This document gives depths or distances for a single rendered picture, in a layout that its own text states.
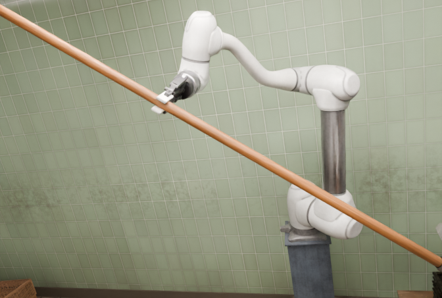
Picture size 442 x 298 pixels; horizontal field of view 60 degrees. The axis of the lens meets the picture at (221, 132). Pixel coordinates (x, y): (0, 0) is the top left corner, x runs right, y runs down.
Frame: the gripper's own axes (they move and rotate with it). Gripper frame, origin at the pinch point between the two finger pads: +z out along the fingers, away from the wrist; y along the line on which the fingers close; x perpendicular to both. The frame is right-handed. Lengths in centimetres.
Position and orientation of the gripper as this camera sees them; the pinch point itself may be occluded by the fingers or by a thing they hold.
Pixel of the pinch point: (162, 102)
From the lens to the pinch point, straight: 114.1
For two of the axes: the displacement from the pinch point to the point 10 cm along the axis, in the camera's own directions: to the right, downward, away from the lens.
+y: -4.5, 8.0, 4.0
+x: -8.7, -4.9, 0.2
